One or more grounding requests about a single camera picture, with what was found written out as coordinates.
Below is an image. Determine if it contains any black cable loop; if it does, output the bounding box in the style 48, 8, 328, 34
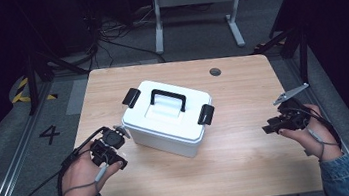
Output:
297, 100, 344, 155

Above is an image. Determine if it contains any black metal stand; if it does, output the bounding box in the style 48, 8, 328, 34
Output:
20, 43, 95, 117
250, 23, 317, 91

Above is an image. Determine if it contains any white storage box black handle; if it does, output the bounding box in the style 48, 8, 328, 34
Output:
116, 71, 222, 167

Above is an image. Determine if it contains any tangle of black floor cables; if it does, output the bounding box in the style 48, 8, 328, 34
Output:
83, 7, 167, 72

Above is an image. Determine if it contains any thin grey cable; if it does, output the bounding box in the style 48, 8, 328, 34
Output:
306, 123, 343, 164
57, 162, 114, 196

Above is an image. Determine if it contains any person's right hand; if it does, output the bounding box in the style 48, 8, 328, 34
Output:
276, 100, 344, 167

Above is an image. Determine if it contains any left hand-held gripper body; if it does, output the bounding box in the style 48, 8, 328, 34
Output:
87, 123, 134, 169

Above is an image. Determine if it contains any grey round table grommet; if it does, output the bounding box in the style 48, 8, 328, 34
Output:
208, 66, 223, 77

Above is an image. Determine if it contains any person's left hand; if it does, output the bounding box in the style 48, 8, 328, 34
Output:
56, 146, 129, 196

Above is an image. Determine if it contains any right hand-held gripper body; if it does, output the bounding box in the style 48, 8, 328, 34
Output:
271, 82, 315, 134

